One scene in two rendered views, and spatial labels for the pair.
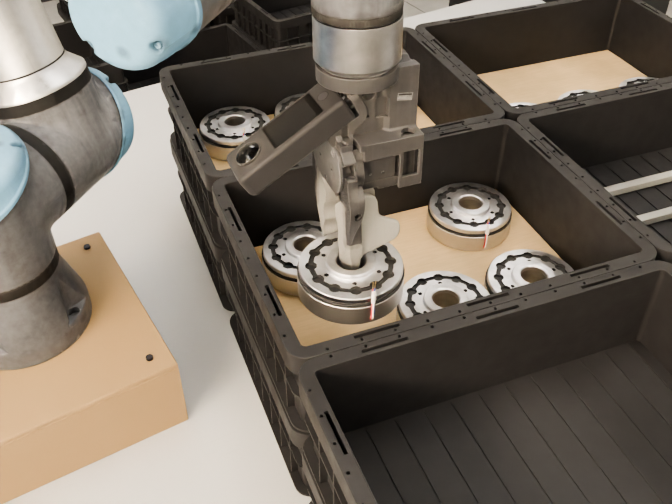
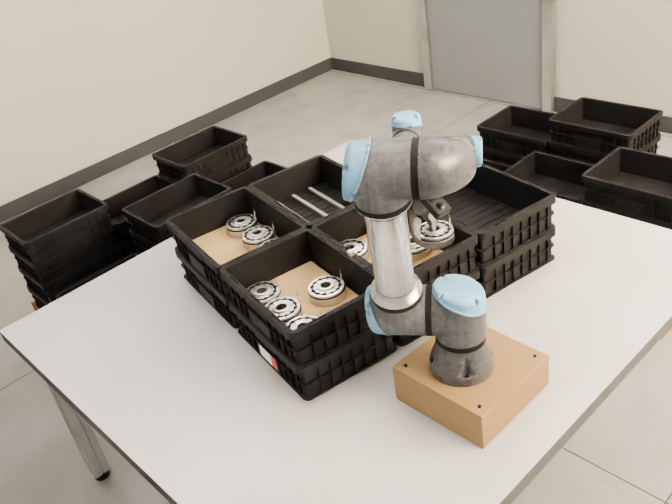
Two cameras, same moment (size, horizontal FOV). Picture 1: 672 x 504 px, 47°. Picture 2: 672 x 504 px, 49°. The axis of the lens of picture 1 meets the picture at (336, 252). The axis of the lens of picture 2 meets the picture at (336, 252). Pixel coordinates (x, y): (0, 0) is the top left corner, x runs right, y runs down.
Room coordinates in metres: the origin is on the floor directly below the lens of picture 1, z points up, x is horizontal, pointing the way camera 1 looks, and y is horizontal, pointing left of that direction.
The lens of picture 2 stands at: (1.05, 1.62, 1.98)
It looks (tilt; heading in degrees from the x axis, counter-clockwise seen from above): 32 degrees down; 263
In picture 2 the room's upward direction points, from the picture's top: 10 degrees counter-clockwise
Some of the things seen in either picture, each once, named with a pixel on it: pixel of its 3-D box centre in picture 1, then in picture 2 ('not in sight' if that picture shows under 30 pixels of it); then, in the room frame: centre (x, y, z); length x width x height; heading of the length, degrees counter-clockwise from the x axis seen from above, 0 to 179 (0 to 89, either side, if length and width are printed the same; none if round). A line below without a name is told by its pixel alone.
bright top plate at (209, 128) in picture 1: (235, 125); (303, 328); (0.98, 0.15, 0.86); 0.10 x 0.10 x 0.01
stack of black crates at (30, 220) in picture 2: not in sight; (70, 256); (1.88, -1.46, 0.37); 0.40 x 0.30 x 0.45; 32
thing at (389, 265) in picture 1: (350, 265); (434, 230); (0.57, -0.01, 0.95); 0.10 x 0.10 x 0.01
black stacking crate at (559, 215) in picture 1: (418, 259); (393, 249); (0.67, -0.09, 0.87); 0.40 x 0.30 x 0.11; 111
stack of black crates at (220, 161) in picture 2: not in sight; (210, 184); (1.20, -1.88, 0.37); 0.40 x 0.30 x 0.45; 32
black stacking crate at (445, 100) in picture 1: (325, 130); (304, 294); (0.95, 0.02, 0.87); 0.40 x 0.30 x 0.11; 111
